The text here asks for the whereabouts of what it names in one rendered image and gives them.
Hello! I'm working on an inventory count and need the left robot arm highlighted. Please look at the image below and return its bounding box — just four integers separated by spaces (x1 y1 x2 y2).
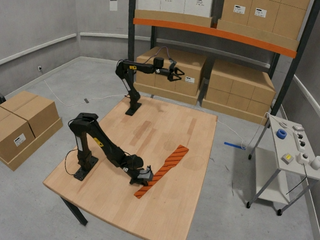
115 57 164 116

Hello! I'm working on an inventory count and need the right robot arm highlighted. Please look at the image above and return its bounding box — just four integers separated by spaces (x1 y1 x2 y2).
69 112 144 181

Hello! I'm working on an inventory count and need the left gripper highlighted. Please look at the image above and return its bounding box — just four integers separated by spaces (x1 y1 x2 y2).
161 59 185 82

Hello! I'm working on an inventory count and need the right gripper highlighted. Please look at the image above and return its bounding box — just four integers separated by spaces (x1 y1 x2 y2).
127 167 151 187

